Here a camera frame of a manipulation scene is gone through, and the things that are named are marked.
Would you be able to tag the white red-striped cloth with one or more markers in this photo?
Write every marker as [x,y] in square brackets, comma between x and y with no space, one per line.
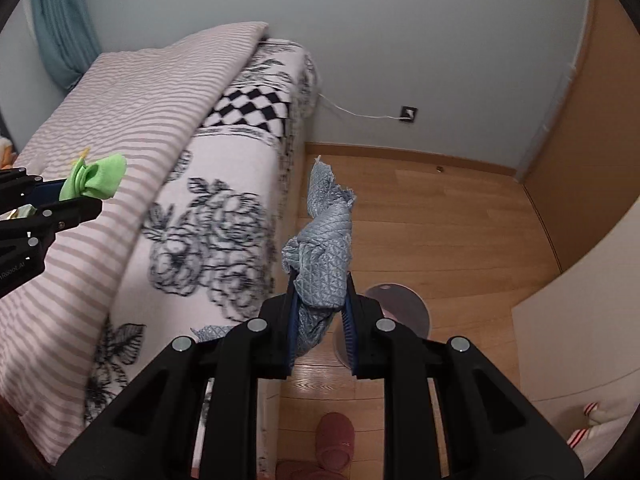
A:
[600,435]

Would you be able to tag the grey quilted cloth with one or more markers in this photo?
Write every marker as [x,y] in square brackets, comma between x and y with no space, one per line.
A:
[325,260]

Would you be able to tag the wooden door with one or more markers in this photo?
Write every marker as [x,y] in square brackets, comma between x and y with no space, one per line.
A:
[590,135]

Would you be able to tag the wall socket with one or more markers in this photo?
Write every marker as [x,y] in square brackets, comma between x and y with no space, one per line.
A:
[408,114]

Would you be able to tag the white bed frame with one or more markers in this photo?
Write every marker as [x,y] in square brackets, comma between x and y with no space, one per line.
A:
[292,185]

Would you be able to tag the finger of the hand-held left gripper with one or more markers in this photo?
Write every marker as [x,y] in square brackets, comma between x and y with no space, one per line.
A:
[47,190]
[65,215]

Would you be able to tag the pink striped blanket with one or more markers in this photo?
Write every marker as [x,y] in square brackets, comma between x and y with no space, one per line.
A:
[125,110]

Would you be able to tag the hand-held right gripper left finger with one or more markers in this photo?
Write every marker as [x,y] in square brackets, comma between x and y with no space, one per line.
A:
[290,340]

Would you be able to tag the white wardrobe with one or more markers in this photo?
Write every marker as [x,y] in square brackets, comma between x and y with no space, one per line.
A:
[575,335]

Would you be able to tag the orange plush toy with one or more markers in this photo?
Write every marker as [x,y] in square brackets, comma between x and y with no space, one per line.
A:
[5,155]

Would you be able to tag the pink slipper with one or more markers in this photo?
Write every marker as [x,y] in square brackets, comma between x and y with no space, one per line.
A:
[336,440]

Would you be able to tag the green cloth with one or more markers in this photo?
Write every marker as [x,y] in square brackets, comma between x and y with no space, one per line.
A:
[97,177]

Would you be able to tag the round metal bin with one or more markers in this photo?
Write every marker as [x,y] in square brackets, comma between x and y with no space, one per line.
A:
[400,310]

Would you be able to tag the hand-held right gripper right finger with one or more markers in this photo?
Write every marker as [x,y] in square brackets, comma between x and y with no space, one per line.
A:
[349,340]

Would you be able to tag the teal curtain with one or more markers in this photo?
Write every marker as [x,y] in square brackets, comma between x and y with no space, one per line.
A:
[65,35]

